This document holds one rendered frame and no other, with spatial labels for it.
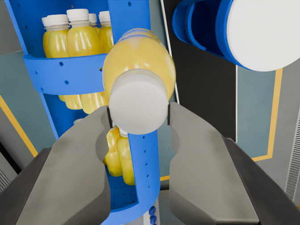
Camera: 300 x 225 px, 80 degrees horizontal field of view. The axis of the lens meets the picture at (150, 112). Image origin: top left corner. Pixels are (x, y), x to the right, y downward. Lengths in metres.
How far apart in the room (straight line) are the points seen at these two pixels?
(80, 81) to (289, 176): 2.83
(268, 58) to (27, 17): 0.63
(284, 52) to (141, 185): 0.55
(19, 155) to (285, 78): 2.73
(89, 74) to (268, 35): 0.49
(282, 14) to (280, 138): 1.94
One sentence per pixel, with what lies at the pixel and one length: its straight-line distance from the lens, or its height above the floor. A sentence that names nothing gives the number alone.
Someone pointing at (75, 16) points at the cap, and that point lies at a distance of 0.39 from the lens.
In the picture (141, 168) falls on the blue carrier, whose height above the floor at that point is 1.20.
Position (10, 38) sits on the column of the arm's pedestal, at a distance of 1.35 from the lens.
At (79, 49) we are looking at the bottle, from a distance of 0.38.
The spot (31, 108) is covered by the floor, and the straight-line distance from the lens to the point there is 1.97.
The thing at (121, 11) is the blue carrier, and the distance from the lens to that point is 0.35.
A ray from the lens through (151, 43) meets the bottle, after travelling 0.16.
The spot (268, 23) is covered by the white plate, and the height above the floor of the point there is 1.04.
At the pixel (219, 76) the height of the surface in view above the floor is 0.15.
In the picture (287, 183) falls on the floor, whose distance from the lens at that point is 3.06.
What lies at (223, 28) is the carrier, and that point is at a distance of 0.58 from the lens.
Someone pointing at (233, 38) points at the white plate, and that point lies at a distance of 0.58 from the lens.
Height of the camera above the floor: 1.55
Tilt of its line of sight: 63 degrees down
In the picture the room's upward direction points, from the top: 172 degrees clockwise
